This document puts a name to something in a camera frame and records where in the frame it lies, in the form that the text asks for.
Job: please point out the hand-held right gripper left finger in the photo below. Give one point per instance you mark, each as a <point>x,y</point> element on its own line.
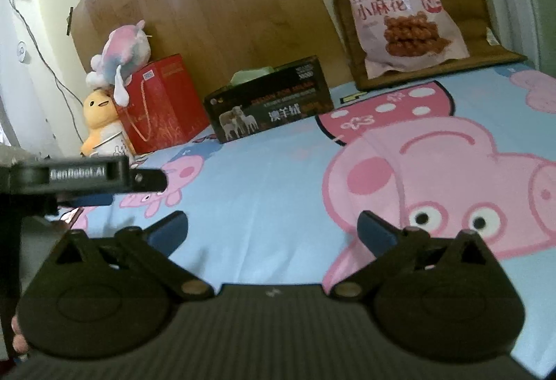
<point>168,225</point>

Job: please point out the dark cardboard box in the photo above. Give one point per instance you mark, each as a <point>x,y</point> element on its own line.
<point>269,102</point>

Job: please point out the brown seat cushion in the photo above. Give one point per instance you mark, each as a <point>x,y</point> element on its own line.
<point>482,23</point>

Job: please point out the smartphone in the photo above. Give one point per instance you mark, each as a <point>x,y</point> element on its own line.
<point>72,218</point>

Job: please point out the printed cartoon bed sheet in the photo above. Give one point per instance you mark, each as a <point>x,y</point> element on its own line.
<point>282,180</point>

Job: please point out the wooden headboard panel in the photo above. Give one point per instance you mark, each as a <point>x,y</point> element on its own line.
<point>208,2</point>

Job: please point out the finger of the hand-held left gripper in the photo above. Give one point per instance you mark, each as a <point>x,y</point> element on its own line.
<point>147,180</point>
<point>89,199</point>

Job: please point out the large pink snack bag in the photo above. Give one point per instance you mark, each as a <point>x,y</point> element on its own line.
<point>399,15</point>

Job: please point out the black tape on panel edge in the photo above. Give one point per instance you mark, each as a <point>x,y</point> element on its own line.
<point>69,21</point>

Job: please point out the red gift bag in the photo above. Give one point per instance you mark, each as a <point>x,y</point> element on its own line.
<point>165,102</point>

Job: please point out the white round wall hook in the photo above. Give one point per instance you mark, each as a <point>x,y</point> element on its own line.
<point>19,51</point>

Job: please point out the person's left hand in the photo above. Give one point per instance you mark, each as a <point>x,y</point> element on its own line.
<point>19,338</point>

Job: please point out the pink blue plush toy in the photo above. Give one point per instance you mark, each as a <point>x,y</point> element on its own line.
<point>124,52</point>

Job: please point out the yellow duck plush toy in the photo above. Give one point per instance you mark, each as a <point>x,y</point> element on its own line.
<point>99,115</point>

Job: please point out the white mug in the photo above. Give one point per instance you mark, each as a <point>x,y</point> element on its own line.
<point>117,147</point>

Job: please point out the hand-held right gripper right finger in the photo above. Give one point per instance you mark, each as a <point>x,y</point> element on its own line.
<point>374,228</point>

